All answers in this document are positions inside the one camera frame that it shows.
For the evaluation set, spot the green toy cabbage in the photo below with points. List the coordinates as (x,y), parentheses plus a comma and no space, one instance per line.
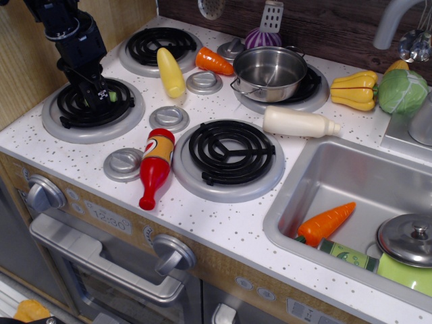
(402,92)

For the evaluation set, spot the right oven dial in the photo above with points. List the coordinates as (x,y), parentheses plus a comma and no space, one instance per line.
(172,254)

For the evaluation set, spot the back left stove burner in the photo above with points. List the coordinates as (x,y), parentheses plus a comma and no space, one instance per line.
(138,54)

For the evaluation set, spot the silver stovetop knob front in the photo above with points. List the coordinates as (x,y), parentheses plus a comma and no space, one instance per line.
(123,165)

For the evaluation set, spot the silver stovetop knob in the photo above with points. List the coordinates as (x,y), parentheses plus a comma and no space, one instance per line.
(204,83)
(230,50)
(123,165)
(172,118)

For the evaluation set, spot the silver stovetop knob middle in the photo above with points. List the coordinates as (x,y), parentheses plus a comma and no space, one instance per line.
(204,83)

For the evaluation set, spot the back right stove burner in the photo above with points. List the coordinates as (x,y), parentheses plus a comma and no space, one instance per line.
(311,95)

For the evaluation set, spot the orange object on floor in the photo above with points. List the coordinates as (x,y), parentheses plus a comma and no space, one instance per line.
(31,310)

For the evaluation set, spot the silver stovetop knob back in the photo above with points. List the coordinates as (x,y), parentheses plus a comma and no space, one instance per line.
(230,50)

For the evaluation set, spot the silver sink basin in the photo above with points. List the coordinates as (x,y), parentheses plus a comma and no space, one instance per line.
(332,172)

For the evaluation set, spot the red toy ketchup bottle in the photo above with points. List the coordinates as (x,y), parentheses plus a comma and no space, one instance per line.
(155,165)

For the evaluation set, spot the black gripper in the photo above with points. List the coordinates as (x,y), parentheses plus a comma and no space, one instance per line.
(81,56)

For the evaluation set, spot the silver oven door handle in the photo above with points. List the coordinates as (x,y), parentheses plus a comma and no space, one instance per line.
(85,251)

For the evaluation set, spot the hanging slotted spatula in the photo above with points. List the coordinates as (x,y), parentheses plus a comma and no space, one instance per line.
(271,17)

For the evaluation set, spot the oven dial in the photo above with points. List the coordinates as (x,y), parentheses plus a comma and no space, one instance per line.
(172,254)
(44,194)

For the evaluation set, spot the green toy broccoli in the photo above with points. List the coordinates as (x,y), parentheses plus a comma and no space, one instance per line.
(112,96)

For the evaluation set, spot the yellow toy corn cob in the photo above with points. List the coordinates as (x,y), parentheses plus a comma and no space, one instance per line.
(170,74)

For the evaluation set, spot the long orange toy carrot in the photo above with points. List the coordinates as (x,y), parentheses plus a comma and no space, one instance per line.
(321,226)

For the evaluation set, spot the stove burner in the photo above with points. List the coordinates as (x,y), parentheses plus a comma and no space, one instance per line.
(138,54)
(65,117)
(228,161)
(311,95)

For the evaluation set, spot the silver stovetop knob lower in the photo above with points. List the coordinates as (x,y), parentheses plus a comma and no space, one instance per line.
(172,118)

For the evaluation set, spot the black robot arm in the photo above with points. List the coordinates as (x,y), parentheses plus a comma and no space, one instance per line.
(61,19)

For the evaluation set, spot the front left stove burner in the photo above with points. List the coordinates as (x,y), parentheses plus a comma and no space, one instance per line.
(65,117)

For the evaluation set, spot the yellow toy bell pepper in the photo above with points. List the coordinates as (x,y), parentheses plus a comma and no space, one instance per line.
(358,91)

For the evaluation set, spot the steel pot with handles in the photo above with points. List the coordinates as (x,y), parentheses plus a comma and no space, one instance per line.
(268,74)

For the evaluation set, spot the silver faucet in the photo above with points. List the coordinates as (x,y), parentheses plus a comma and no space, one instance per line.
(389,22)

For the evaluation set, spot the purple toy onion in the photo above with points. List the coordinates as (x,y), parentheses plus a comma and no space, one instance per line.
(256,38)

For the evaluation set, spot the green labelled toy can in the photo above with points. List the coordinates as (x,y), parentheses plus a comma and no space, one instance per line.
(349,255)

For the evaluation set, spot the front right stove burner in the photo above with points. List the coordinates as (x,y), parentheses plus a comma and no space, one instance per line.
(228,161)

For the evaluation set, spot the hanging metal spoons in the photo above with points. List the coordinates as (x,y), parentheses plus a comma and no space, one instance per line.
(415,46)

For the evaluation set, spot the steel pot lid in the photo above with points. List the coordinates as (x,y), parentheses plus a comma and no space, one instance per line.
(407,239)

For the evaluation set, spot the hanging perforated skimmer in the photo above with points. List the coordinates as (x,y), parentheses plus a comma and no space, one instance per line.
(211,9)

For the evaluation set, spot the short orange toy carrot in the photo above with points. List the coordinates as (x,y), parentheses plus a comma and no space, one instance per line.
(208,60)

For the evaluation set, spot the left oven dial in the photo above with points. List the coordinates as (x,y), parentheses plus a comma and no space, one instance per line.
(44,194)

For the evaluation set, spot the small yellow toy vegetable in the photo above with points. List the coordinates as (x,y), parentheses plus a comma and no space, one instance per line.
(398,65)

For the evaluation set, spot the light green plate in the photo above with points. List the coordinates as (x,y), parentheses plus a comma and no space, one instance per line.
(415,278)

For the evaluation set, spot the cream toy bottle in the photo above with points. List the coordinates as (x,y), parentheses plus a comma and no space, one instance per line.
(290,122)

